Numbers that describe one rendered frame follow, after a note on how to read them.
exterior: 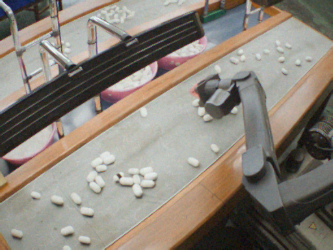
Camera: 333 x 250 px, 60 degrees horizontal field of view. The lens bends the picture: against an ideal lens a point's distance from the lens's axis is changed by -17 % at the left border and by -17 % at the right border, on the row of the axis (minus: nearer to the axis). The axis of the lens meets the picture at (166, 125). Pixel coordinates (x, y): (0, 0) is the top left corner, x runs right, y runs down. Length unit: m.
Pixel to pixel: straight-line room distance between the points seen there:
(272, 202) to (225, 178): 0.46
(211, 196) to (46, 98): 0.50
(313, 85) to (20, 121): 1.10
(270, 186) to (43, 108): 0.44
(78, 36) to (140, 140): 0.65
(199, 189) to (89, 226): 0.31
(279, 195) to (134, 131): 0.65
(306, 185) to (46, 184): 0.71
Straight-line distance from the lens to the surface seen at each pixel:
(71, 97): 0.68
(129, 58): 0.74
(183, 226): 0.84
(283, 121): 1.13
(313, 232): 1.30
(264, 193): 0.50
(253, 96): 0.78
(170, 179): 0.94
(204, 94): 0.97
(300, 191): 0.49
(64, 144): 1.00
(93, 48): 0.90
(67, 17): 1.61
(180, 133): 1.04
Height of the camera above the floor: 1.53
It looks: 48 degrees down
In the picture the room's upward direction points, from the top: 5 degrees clockwise
